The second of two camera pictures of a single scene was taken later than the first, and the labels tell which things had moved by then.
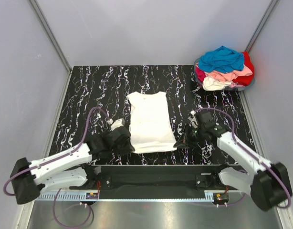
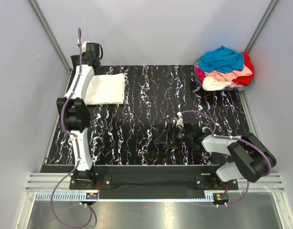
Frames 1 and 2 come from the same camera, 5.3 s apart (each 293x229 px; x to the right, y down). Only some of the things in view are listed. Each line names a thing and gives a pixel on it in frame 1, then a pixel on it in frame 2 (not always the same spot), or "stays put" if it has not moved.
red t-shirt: (246, 80) stays put
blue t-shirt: (222, 59) stays put
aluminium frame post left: (50, 34) stays put
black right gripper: (186, 142) → (164, 137)
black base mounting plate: (156, 182) stays put
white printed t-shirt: (151, 130) → (106, 89)
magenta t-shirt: (201, 74) stays put
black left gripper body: (120, 150) → (98, 70)
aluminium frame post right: (262, 25) stays put
